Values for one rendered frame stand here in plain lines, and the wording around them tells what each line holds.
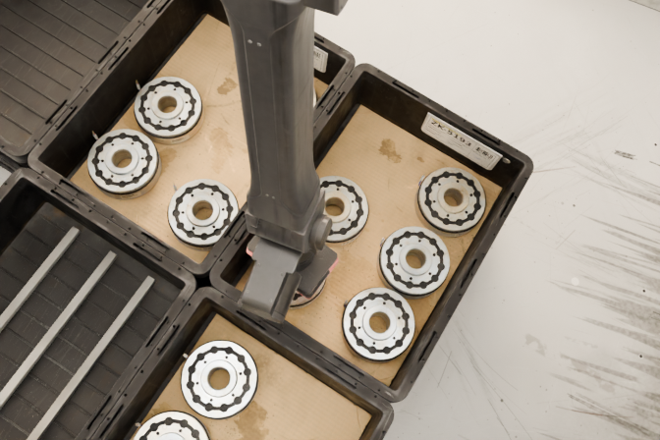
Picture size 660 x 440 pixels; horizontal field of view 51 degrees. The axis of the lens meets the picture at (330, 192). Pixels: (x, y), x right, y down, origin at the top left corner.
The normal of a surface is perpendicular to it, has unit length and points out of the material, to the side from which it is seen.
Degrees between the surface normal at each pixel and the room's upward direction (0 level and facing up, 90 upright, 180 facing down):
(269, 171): 81
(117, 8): 0
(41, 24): 0
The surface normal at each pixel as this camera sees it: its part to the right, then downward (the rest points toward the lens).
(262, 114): -0.37, 0.79
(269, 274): -0.07, -0.26
